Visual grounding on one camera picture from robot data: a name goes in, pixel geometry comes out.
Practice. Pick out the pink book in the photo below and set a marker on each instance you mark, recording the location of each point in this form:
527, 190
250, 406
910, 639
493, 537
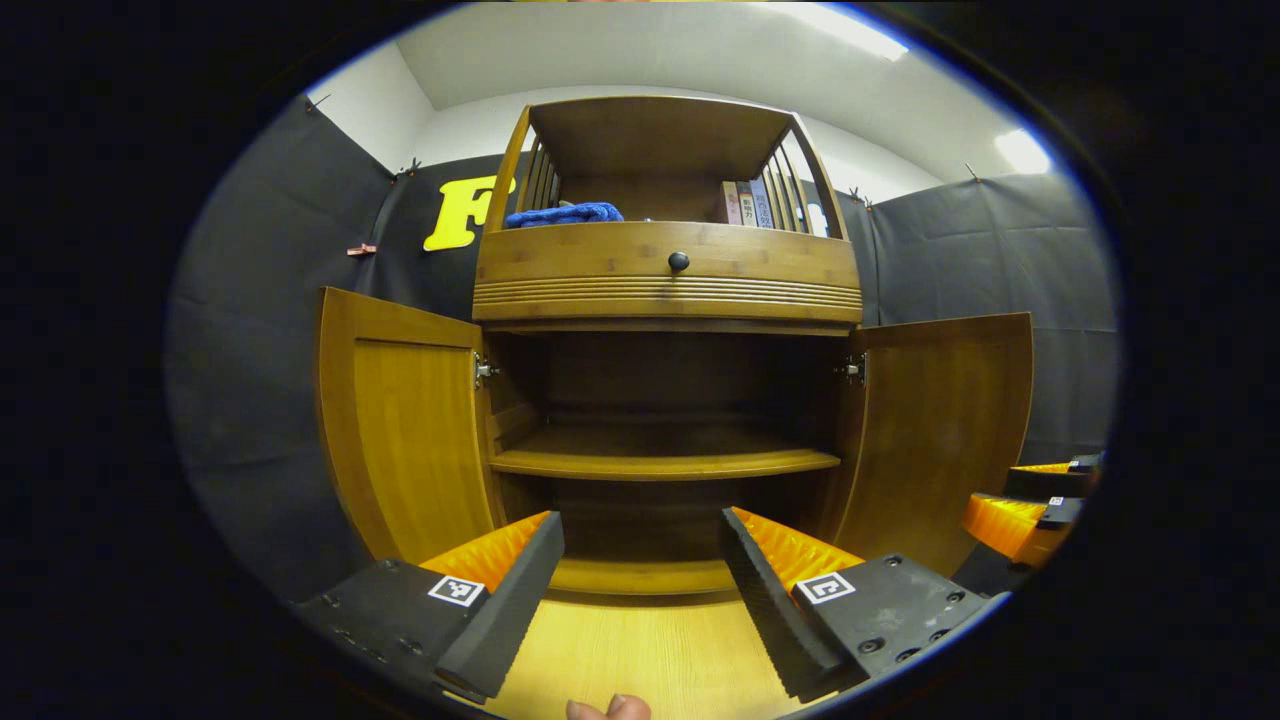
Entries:
731, 203

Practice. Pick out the light blue book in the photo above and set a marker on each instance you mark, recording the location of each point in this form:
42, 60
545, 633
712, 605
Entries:
762, 203

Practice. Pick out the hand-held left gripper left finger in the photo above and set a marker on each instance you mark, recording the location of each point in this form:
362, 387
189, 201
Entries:
510, 610

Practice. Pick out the wooden cabinet drawer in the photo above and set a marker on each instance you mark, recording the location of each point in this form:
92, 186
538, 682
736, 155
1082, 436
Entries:
580, 262

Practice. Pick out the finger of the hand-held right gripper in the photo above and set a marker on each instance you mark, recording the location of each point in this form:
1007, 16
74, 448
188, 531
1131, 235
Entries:
1005, 525
1045, 482

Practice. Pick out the blue cloth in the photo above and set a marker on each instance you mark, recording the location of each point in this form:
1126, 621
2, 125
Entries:
565, 214

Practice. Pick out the wooden inner cabinet shelf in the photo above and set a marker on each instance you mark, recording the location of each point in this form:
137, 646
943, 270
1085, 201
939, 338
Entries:
660, 462

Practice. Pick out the black backdrop cloth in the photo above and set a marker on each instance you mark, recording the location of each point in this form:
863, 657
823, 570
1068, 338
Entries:
250, 400

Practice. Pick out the square ceiling light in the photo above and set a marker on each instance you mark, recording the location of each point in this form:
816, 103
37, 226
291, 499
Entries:
1022, 150

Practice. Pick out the black drawer knob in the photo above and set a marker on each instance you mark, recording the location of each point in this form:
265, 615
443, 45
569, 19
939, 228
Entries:
679, 261

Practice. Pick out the wooden double-door shoe cabinet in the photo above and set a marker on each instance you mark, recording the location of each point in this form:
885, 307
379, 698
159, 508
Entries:
650, 140

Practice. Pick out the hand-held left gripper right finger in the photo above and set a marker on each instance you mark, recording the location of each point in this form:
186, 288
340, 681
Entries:
765, 610

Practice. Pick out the wooden shoe cabinet door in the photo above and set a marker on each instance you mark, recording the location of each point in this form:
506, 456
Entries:
940, 430
410, 440

